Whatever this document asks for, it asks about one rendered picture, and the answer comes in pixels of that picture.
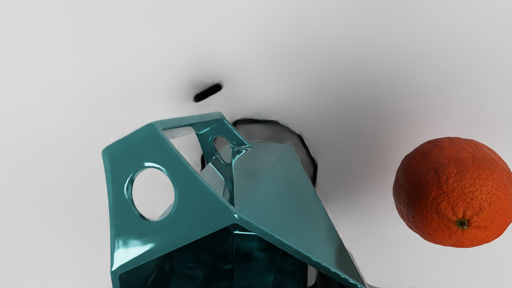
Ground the orange fruit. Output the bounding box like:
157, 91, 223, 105
392, 137, 512, 248

